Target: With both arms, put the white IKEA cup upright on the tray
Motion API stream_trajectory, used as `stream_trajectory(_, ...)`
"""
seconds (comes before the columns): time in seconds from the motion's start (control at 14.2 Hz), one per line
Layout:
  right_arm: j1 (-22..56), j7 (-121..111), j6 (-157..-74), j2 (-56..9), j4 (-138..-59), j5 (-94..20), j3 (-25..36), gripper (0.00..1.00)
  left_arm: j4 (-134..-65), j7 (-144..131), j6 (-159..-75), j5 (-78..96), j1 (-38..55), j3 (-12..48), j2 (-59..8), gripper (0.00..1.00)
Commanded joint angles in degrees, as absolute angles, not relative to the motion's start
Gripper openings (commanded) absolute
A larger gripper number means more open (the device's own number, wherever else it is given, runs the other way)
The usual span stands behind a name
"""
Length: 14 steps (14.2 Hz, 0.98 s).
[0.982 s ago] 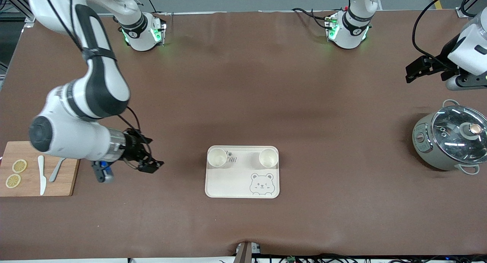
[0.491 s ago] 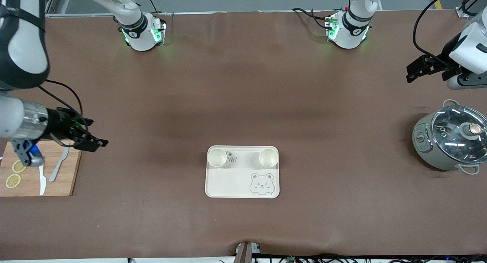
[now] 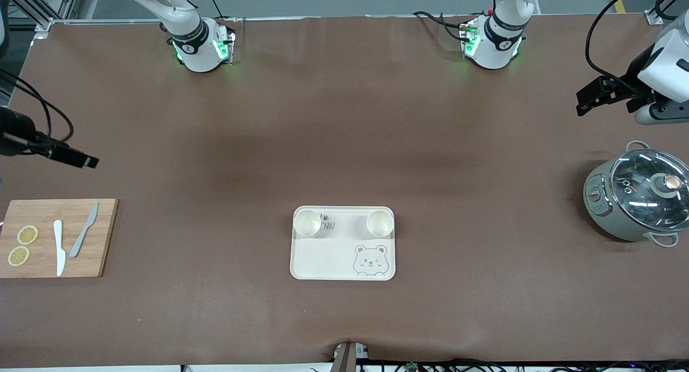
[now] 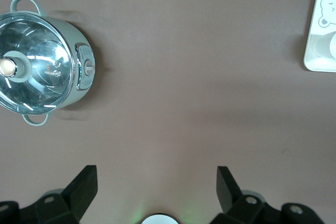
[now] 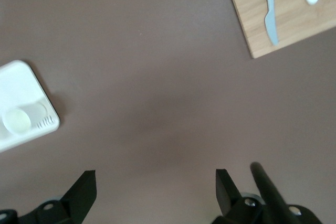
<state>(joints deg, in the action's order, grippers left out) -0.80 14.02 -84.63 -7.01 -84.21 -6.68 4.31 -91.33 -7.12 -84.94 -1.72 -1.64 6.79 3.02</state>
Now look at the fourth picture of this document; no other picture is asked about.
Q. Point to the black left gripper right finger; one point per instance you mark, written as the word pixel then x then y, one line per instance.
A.
pixel 229 197

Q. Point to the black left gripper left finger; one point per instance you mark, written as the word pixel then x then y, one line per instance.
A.
pixel 76 197

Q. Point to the white tray with bear print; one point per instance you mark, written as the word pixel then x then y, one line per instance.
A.
pixel 317 11

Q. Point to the white round bowl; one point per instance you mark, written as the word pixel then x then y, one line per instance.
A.
pixel 161 219

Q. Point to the glass pot lid with knob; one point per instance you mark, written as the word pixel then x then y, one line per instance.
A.
pixel 42 48

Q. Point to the green electric cooking pot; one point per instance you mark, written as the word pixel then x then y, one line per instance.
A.
pixel 72 35

